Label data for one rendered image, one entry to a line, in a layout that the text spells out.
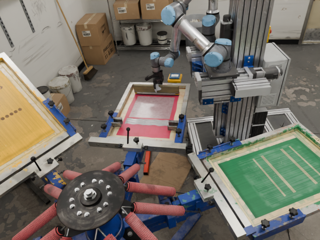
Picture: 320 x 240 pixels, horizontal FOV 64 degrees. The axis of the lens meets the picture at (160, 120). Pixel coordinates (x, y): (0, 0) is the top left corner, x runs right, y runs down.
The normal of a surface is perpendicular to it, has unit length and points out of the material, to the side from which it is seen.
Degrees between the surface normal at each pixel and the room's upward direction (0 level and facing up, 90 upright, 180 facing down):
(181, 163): 0
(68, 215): 0
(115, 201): 0
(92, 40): 91
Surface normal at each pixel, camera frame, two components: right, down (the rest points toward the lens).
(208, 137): -0.09, -0.76
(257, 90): 0.06, 0.64
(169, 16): -0.61, 0.48
